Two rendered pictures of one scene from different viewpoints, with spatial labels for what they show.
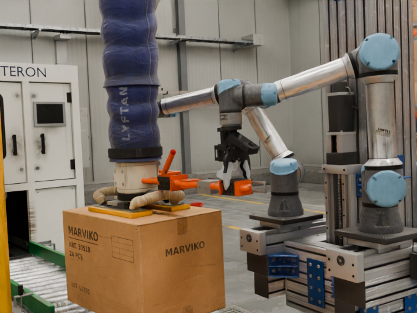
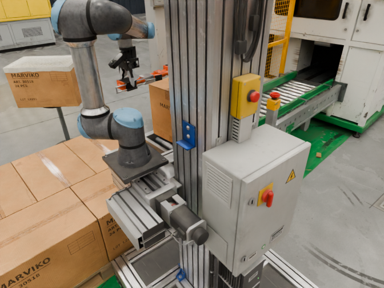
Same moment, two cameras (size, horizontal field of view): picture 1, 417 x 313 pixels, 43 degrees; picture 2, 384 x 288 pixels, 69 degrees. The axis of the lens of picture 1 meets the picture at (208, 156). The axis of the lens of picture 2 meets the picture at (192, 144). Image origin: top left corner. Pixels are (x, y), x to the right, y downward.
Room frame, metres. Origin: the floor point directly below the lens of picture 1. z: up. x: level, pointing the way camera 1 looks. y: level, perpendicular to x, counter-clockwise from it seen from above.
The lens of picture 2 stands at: (1.98, -1.64, 1.76)
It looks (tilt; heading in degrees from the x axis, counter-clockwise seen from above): 32 degrees down; 85
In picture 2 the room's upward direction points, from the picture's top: 1 degrees counter-clockwise
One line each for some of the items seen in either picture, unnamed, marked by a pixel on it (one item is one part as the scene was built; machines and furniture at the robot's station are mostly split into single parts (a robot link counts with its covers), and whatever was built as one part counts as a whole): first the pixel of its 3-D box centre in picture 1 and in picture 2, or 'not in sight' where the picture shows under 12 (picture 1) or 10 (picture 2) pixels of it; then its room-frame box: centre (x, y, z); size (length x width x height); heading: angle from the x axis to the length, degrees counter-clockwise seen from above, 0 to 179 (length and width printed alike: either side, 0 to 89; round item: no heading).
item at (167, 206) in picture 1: (156, 201); not in sight; (2.27, 0.23, 1.11); 0.34 x 0.10 x 0.05; 41
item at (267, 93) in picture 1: (260, 95); (120, 30); (1.77, -0.18, 1.51); 0.11 x 0.11 x 0.08; 79
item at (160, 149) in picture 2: not in sight; (166, 154); (1.94, 0.11, 0.58); 0.70 x 0.03 x 0.06; 128
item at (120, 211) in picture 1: (118, 207); not in sight; (2.15, 0.38, 1.11); 0.34 x 0.10 x 0.05; 41
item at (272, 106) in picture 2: not in sight; (265, 158); (2.70, 0.07, 0.50); 0.07 x 0.07 x 1.00; 38
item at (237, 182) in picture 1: (234, 187); (127, 83); (1.75, -0.08, 1.21); 0.08 x 0.07 x 0.05; 41
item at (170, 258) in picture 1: (141, 256); (198, 104); (2.21, 0.30, 0.89); 0.60 x 0.40 x 0.40; 41
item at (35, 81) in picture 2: not in sight; (50, 80); (0.81, 1.23, 0.82); 0.60 x 0.40 x 0.40; 176
